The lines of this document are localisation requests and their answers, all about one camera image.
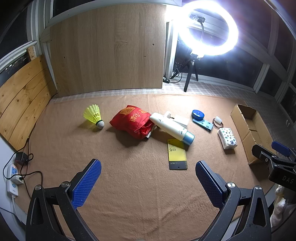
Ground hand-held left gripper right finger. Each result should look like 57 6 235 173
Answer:
195 160 272 241

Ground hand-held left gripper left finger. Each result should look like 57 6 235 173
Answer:
25 159 102 241

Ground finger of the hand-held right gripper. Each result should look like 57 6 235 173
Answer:
252 144 289 167
272 141 296 164

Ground printed tissue packet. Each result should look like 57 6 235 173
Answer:
217 127 238 150

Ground cardboard box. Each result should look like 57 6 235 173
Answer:
230 104 281 165

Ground blue round tape measure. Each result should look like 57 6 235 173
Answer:
191 109 205 121

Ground red cloth bag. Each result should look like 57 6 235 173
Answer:
109 105 155 140

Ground white fluffy cloth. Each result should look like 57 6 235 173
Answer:
270 185 296 234

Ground brown blanket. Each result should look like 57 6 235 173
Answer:
16 93 275 241

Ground yellow and black ruler card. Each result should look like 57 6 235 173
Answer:
167 138 188 170

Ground yellow shuttlecock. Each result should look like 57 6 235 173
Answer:
83 104 105 130

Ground white flat box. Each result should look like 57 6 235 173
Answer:
172 115 189 128

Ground white bottle with blue cap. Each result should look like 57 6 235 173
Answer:
149 113 195 147

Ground black power adapter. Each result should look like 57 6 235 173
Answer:
15 152 29 165

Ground white power strip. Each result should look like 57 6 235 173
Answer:
2 163 25 198

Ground black tripod leg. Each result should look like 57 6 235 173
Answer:
176 53 199 93

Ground pine wood panel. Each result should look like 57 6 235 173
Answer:
0 54 58 151

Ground large wooden board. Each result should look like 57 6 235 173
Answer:
49 3 167 98

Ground black gooseneck phone holder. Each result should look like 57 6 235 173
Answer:
189 10 206 55

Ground wooden strip with holes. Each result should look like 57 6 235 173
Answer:
26 45 37 62

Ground black power cable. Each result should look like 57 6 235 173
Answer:
2 137 44 200

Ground black cables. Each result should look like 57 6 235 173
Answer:
170 60 188 83

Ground ring light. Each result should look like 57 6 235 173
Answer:
177 0 239 56

